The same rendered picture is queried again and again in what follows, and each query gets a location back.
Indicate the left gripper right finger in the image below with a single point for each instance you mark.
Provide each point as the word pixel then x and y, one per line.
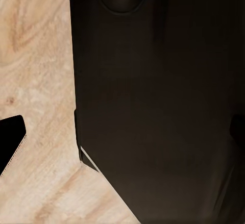
pixel 237 131

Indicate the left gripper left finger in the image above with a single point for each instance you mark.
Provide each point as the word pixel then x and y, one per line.
pixel 12 131

